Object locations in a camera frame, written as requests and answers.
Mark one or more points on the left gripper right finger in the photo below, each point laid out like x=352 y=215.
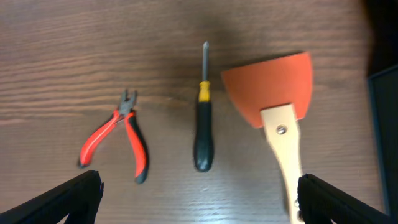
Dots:
x=321 y=203

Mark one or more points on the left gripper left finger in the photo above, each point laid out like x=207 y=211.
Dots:
x=76 y=200

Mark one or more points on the orange scraper wooden handle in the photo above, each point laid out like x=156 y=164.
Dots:
x=274 y=95

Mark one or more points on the red handled pliers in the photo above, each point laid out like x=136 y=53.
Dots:
x=125 y=113

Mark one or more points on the black yellow screwdriver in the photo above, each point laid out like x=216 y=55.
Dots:
x=203 y=148

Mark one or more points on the dark green open box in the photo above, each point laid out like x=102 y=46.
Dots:
x=383 y=98

